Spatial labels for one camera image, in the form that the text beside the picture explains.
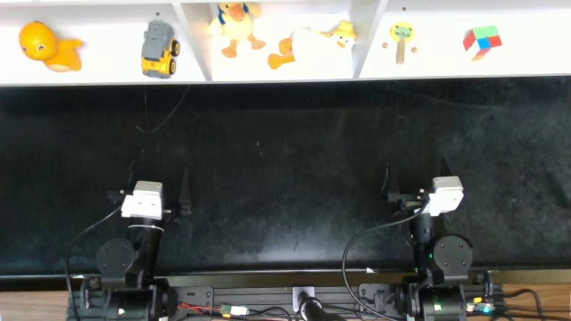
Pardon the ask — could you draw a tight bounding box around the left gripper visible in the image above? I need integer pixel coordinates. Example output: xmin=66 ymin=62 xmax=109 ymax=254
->
xmin=106 ymin=159 xmax=194 ymax=225

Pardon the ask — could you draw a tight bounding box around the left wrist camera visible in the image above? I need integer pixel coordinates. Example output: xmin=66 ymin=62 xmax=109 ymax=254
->
xmin=120 ymin=180 xmax=164 ymax=221

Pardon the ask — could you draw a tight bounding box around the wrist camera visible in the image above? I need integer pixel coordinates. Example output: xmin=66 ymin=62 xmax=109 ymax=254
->
xmin=426 ymin=176 xmax=466 ymax=218
xmin=120 ymin=180 xmax=164 ymax=221

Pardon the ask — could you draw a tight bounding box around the grey and yellow toy truck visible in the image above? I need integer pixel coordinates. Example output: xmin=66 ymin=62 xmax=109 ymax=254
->
xmin=140 ymin=19 xmax=181 ymax=79

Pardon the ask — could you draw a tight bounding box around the white plush goose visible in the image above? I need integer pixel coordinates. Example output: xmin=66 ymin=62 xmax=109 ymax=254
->
xmin=267 ymin=20 xmax=359 ymax=70

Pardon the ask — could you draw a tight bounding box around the many-coloured puzzle cube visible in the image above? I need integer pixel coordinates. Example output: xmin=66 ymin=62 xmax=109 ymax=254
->
xmin=462 ymin=24 xmax=504 ymax=62

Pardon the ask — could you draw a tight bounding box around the mounting rail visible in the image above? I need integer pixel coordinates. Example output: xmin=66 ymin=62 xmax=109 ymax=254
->
xmin=66 ymin=269 xmax=545 ymax=321

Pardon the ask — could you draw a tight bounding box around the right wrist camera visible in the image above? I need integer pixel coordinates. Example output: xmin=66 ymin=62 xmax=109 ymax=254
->
xmin=426 ymin=176 xmax=466 ymax=218

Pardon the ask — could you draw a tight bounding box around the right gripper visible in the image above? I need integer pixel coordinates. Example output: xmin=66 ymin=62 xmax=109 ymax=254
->
xmin=382 ymin=156 xmax=452 ymax=211

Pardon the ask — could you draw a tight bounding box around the yellow rattle drum toy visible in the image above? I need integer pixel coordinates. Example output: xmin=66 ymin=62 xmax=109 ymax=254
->
xmin=381 ymin=21 xmax=419 ymax=65

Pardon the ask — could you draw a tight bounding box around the yellow plush duck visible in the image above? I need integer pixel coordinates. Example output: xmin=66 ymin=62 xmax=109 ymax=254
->
xmin=208 ymin=2 xmax=268 ymax=59

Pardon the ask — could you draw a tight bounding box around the orange toy dinosaur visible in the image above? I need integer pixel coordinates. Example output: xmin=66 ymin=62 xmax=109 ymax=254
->
xmin=18 ymin=20 xmax=85 ymax=73

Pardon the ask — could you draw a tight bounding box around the black cable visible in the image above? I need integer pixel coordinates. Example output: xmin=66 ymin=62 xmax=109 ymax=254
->
xmin=341 ymin=202 xmax=429 ymax=321

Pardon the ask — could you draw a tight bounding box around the white shelf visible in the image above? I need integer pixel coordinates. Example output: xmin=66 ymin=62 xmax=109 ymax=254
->
xmin=0 ymin=0 xmax=571 ymax=86

